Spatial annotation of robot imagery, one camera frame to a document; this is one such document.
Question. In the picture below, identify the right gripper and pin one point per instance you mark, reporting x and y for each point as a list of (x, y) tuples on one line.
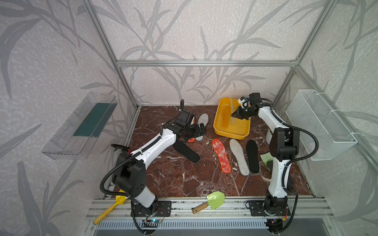
[(237, 114)]

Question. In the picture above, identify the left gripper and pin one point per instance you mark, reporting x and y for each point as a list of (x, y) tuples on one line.
[(197, 132)]

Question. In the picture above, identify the red insole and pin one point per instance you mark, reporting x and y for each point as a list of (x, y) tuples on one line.
[(220, 151), (192, 139)]

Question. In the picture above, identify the yellow insole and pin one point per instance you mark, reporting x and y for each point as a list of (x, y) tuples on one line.
[(231, 111), (225, 118)]

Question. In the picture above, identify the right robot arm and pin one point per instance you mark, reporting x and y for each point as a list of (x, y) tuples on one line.
[(283, 147)]

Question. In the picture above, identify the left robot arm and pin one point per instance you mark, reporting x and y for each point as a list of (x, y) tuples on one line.
[(128, 177)]

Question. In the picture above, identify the yellow plastic storage box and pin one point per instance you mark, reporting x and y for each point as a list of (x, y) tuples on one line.
[(241, 128)]

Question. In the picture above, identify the left black insole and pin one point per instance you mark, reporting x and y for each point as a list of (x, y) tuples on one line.
[(185, 151)]

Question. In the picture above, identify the black insole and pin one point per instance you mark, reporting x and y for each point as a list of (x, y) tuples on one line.
[(252, 155), (185, 151)]

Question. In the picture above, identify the far grey insole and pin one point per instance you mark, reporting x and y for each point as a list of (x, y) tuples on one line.
[(203, 119)]

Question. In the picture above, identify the grey insole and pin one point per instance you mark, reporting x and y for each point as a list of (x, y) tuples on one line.
[(203, 119), (237, 151)]

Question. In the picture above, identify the potted artificial plant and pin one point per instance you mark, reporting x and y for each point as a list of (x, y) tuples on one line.
[(269, 136)]

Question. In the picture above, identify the right black insole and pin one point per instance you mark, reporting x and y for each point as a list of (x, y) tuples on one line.
[(252, 155)]

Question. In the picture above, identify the near grey insole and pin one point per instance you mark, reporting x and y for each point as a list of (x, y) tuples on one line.
[(237, 151)]

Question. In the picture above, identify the red spray bottle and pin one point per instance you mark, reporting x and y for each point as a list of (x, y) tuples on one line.
[(122, 148)]

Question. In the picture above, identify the green garden trowel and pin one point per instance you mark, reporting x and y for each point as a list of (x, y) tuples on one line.
[(214, 201)]

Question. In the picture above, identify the yellow plastic spatula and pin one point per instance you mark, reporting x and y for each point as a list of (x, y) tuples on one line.
[(119, 201)]

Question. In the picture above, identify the green circuit board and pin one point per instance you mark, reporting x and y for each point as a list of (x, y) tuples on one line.
[(152, 223)]

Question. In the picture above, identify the white wire basket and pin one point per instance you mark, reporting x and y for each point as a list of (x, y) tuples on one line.
[(309, 111)]

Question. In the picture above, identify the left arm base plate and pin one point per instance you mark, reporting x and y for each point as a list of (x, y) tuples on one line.
[(158, 208)]

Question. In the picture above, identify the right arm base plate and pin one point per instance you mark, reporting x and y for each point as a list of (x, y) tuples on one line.
[(260, 208)]

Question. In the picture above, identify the clear plastic wall shelf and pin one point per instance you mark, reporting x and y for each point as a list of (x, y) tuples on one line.
[(77, 136)]

